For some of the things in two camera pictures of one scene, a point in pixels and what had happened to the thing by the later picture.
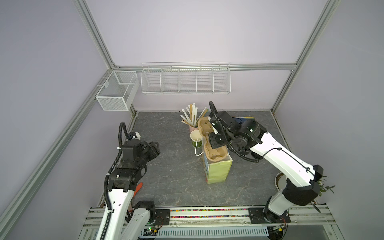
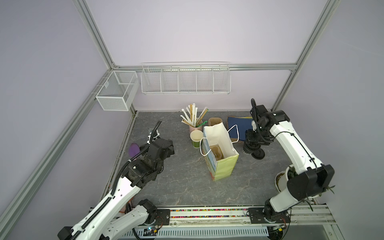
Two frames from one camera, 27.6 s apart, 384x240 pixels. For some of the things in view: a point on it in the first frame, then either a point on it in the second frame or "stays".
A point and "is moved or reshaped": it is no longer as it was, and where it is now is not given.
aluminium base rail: [307, 222] stays
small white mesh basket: [118, 91] stays
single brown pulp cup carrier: [216, 154] is moved or reshaped
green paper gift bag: [216, 171] is moved or reshaped
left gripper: [153, 151] to [144, 149]
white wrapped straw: [194, 115] stays
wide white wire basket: [186, 78] stays
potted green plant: [281, 180] stays
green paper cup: [196, 138] stays
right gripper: [212, 137] to [249, 138]
